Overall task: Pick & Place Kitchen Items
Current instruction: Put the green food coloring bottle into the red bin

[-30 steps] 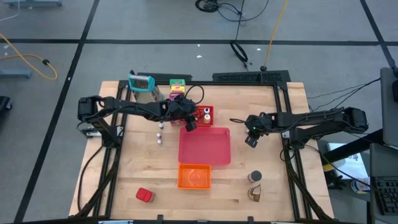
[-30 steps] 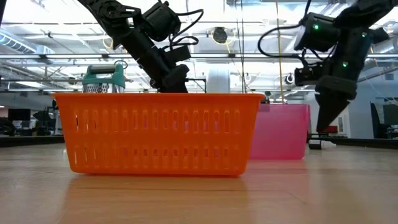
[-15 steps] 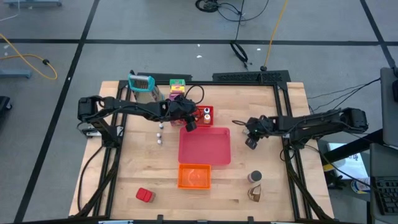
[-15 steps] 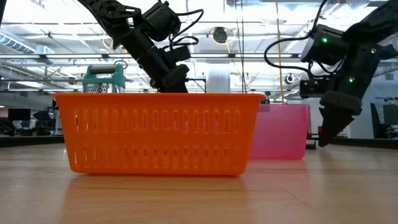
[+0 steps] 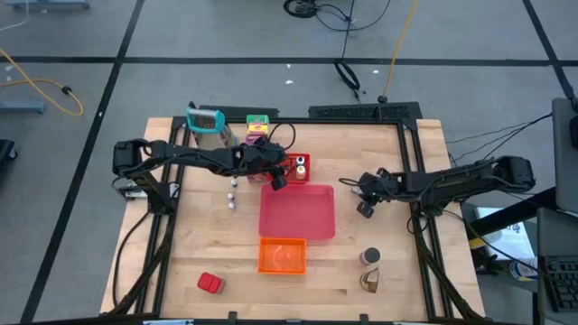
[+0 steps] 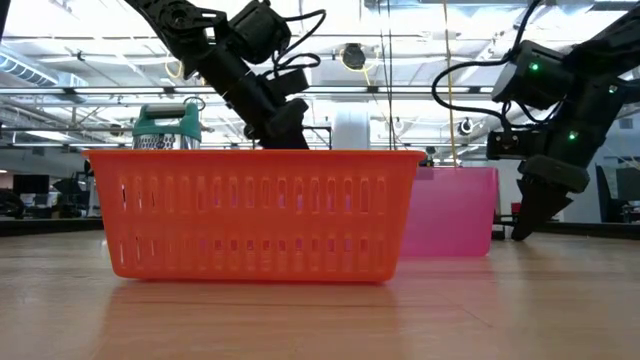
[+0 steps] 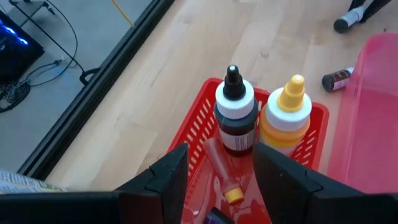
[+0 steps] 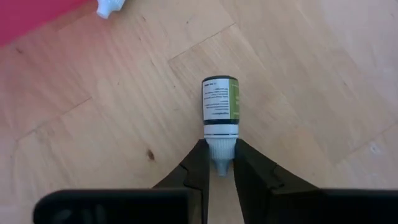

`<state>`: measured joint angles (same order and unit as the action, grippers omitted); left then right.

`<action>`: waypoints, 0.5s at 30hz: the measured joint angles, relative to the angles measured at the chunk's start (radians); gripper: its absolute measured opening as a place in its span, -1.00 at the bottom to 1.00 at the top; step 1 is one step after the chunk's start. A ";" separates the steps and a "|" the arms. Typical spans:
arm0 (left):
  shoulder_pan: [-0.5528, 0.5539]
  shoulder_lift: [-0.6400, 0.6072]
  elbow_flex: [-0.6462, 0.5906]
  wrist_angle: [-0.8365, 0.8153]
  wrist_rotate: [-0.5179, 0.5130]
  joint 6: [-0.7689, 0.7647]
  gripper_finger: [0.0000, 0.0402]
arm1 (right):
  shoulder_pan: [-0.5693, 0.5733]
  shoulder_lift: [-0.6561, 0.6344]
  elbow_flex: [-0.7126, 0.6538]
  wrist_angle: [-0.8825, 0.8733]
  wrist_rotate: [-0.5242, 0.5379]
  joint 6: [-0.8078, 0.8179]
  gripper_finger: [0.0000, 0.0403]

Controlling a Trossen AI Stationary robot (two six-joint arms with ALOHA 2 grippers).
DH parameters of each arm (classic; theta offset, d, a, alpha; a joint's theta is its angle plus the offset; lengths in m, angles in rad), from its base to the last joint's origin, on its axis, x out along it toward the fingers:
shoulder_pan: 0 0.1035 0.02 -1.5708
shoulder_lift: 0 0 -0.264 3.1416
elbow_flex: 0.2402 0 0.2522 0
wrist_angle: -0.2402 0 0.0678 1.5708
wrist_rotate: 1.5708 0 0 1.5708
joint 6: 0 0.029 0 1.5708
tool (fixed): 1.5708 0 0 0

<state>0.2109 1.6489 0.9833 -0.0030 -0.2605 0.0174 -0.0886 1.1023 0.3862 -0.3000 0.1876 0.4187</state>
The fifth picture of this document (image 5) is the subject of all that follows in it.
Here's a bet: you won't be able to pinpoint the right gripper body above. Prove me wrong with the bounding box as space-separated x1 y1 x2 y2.
351 165 411 221

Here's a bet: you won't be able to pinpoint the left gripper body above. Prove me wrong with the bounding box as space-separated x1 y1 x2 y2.
237 136 291 193

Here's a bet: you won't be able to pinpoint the black-lidded spice jar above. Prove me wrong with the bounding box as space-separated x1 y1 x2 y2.
359 246 381 267

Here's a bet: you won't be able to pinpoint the brown orange snack packet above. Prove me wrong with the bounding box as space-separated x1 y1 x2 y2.
359 266 380 294

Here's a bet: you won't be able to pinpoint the orange slotted plastic basket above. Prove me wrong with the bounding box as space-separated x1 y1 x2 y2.
257 237 308 275

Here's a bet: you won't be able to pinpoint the red-lidded square container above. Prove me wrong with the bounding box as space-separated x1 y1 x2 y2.
196 271 227 295

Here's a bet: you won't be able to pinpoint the small red mesh basket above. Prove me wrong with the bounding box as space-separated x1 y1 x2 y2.
283 152 312 185

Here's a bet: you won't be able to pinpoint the pink plastic bin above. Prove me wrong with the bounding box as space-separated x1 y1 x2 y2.
258 183 337 241

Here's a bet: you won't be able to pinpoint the perforated black flat box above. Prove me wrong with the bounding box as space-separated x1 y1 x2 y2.
308 101 424 122

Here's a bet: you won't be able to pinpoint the black diagonal beam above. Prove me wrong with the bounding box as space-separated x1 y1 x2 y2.
469 187 557 238

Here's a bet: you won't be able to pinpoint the white paper sheet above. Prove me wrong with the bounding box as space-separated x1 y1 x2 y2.
476 206 536 262

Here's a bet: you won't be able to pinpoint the grey flat panel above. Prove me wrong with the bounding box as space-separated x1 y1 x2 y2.
536 207 578 258

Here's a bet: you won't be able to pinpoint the black keyboard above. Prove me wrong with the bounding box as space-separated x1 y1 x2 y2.
539 255 578 313

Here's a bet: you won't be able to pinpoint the grey stand foot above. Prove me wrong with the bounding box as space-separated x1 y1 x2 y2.
0 99 47 115

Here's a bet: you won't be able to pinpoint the black floor object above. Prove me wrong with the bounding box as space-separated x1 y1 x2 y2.
0 138 19 163

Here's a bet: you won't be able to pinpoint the grey cart base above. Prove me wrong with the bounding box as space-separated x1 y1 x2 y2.
4 0 91 11

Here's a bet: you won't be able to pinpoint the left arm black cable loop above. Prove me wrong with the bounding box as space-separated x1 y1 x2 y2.
267 122 298 153

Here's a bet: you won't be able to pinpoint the teal-handled metal box grater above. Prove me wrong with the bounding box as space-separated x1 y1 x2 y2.
185 107 238 153

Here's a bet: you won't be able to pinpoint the black metal table frame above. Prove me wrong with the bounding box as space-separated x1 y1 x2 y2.
101 116 487 322

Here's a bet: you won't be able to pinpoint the thin black cables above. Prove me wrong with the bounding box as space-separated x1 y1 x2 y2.
444 112 555 163

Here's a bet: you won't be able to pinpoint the looped black floor cable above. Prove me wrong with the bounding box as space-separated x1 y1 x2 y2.
333 0 362 103

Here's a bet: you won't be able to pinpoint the straight yellow cable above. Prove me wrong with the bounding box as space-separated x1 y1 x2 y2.
381 0 419 104

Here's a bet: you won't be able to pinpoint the coiled black floor cable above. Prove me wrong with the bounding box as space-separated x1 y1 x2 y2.
283 0 392 33

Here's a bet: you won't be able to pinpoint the looped yellow cable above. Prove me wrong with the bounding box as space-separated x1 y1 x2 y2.
0 47 85 117

